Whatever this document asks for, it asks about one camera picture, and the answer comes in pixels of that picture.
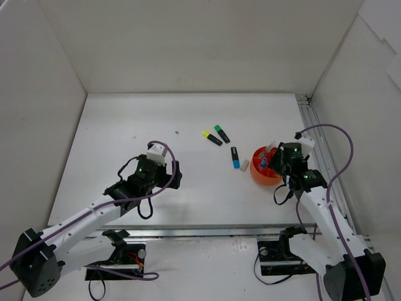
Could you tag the green highlighter marker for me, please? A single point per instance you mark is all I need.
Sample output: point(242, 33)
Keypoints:
point(222, 134)

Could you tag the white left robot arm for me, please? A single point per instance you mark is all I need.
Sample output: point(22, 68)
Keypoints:
point(41, 258)

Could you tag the white eraser block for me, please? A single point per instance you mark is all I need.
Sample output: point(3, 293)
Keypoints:
point(244, 165)

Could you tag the aluminium front rail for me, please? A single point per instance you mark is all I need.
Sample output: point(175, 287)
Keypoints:
point(230, 230)

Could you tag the aluminium rail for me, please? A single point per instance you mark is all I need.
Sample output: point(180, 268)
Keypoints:
point(230, 230)
point(322, 156)

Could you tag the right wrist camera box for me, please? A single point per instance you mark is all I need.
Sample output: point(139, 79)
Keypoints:
point(307, 143)

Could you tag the clear small spray bottle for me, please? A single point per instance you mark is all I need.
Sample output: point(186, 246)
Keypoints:
point(263, 164)

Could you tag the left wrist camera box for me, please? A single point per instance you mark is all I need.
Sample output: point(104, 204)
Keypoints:
point(157, 152)

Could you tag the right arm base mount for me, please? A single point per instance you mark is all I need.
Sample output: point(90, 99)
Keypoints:
point(275, 259)

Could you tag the clear yellow-green pen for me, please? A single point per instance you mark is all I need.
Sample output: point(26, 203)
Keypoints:
point(271, 146)

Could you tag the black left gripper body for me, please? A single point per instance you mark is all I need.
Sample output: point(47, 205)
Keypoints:
point(172, 175)

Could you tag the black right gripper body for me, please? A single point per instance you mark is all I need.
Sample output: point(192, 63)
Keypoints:
point(277, 161)

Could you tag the yellow highlighter marker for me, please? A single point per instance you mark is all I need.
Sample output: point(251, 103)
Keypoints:
point(211, 138)

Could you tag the orange round organizer container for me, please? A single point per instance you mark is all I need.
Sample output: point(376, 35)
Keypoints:
point(268, 177)

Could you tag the blue highlighter marker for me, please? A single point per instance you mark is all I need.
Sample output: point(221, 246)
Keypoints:
point(235, 158)

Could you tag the aluminium right side rail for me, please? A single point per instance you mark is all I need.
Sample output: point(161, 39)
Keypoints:
point(322, 156)

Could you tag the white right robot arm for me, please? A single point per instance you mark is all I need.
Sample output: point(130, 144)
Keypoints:
point(350, 271)

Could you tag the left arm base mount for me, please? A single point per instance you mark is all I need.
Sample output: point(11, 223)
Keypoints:
point(129, 258)

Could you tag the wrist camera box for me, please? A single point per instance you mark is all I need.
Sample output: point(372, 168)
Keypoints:
point(157, 152)
point(307, 143)

